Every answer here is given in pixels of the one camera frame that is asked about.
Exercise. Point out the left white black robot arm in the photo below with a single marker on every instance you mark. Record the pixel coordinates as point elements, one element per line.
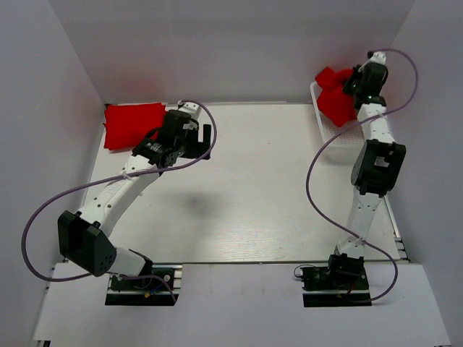
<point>84,235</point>

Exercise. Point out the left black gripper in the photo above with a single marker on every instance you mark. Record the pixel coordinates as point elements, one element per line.
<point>197,145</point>

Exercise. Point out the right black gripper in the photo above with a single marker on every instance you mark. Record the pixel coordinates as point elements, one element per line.
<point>351,84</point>

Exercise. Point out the folded red t shirt stack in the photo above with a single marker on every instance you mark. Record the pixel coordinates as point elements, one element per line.
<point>127,125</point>

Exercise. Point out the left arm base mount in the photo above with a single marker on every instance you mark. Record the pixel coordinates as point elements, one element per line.
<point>148,292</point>

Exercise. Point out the white plastic basket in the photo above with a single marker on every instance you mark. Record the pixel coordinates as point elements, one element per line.
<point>350,140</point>

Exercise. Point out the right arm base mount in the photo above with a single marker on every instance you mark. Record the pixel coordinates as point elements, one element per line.
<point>341,283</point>

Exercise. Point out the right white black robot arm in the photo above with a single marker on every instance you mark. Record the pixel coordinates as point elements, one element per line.
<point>374,173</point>

